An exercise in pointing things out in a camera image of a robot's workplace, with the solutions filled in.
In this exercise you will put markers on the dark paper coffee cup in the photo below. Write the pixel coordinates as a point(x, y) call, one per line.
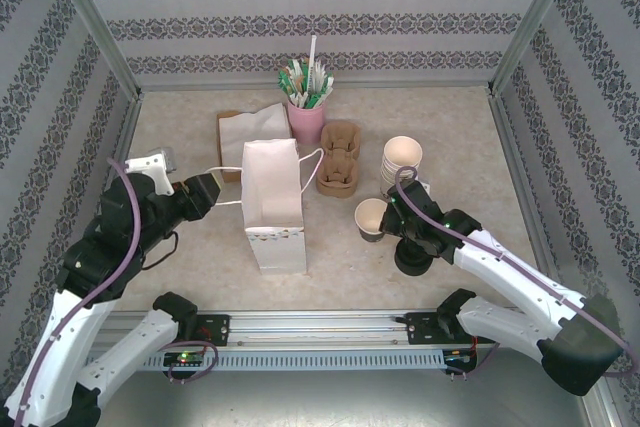
point(370, 217)

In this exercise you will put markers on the white patterned paper gift bag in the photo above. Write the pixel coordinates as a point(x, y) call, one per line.
point(272, 182)

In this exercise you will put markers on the brown pulp cup carrier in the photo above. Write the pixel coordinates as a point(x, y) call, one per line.
point(340, 182)

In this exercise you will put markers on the white straw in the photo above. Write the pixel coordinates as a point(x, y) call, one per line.
point(312, 62)

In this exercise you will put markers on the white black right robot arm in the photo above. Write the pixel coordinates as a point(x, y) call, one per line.
point(500, 327)

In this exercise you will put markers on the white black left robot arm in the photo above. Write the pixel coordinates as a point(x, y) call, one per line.
point(130, 352)

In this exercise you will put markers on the black lid stack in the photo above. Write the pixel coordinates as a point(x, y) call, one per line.
point(412, 262)

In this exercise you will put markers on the white napkin stack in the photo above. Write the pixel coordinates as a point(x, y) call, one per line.
point(250, 127)

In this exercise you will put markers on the stack of paper cups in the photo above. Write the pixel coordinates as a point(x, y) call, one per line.
point(402, 154)

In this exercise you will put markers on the pink stirrer cup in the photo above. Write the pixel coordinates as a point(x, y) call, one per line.
point(306, 124)

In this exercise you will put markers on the small green circuit board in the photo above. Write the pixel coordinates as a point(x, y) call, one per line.
point(185, 358)
point(457, 356)

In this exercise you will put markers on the white paper stick packet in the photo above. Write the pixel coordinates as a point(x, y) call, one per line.
point(295, 69)

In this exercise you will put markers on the grey metal sheet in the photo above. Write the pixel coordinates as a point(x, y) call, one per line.
point(320, 402)

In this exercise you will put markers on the aluminium side rail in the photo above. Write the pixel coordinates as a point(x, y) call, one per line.
point(527, 197)
point(125, 139)

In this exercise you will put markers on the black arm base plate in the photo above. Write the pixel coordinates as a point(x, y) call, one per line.
point(422, 327)
point(215, 329)

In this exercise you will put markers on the aluminium mounting rail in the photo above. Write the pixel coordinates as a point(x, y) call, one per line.
point(320, 329)

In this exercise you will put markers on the aluminium frame post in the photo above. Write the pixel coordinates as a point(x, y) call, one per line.
point(93, 17)
point(534, 17)

